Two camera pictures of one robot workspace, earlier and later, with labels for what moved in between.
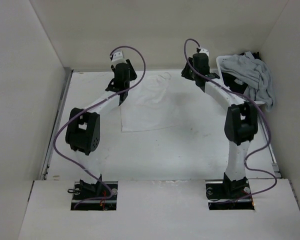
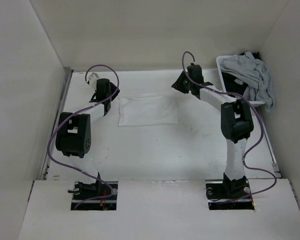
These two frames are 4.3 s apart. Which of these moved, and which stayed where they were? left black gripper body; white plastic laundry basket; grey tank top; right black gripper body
Moved: left black gripper body; right black gripper body
Stayed: grey tank top; white plastic laundry basket
